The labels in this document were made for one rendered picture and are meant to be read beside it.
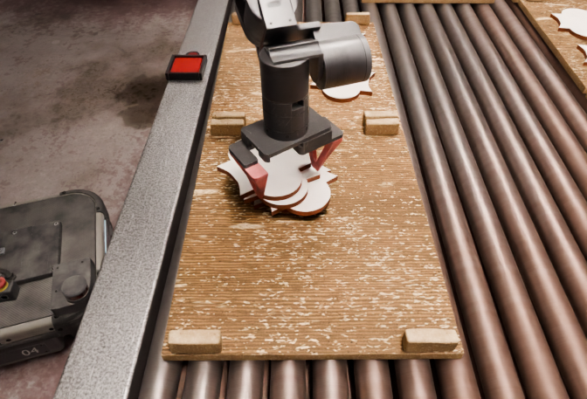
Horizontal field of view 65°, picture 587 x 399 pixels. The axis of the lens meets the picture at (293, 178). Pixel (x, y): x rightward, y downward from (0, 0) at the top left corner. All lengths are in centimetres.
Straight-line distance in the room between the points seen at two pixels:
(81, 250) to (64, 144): 94
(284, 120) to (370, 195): 23
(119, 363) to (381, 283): 33
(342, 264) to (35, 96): 245
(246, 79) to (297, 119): 41
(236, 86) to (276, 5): 42
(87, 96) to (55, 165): 55
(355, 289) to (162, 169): 39
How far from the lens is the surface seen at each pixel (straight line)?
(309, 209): 65
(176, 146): 85
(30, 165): 244
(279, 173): 67
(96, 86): 284
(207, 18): 126
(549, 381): 64
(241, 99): 90
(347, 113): 87
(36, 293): 161
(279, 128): 56
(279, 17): 53
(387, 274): 63
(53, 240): 169
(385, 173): 76
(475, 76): 108
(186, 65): 104
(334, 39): 56
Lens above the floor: 145
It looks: 45 degrees down
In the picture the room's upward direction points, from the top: straight up
